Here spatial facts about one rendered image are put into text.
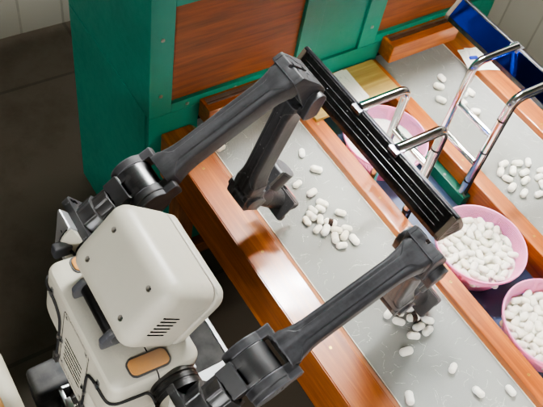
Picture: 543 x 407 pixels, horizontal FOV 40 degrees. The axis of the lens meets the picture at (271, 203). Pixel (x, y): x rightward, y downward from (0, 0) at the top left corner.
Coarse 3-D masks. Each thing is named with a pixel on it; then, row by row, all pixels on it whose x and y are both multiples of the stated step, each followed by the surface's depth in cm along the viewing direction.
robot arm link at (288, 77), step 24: (288, 72) 142; (240, 96) 142; (264, 96) 142; (288, 96) 144; (216, 120) 142; (240, 120) 142; (192, 144) 141; (216, 144) 143; (120, 168) 142; (168, 168) 141; (192, 168) 145; (144, 192) 139; (168, 192) 141
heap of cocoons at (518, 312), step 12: (516, 300) 200; (528, 300) 201; (540, 300) 202; (504, 312) 198; (516, 312) 199; (528, 312) 200; (540, 312) 200; (516, 324) 196; (528, 324) 196; (540, 324) 197; (516, 336) 194; (528, 336) 194; (540, 336) 195; (528, 348) 194; (540, 348) 193; (540, 360) 190
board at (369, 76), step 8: (360, 64) 244; (368, 64) 245; (376, 64) 245; (352, 72) 241; (360, 72) 242; (368, 72) 242; (376, 72) 243; (360, 80) 239; (368, 80) 240; (376, 80) 241; (384, 80) 241; (368, 88) 238; (376, 88) 238; (384, 88) 239; (392, 88) 239; (320, 112) 228
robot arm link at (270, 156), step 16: (320, 96) 148; (272, 112) 157; (288, 112) 153; (304, 112) 151; (272, 128) 159; (288, 128) 159; (256, 144) 165; (272, 144) 161; (256, 160) 167; (272, 160) 167; (240, 176) 174; (256, 176) 170; (240, 192) 177; (256, 192) 175
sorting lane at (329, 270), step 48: (240, 144) 221; (288, 144) 223; (336, 192) 215; (288, 240) 202; (384, 240) 207; (336, 288) 195; (384, 336) 188; (432, 336) 190; (432, 384) 182; (480, 384) 184
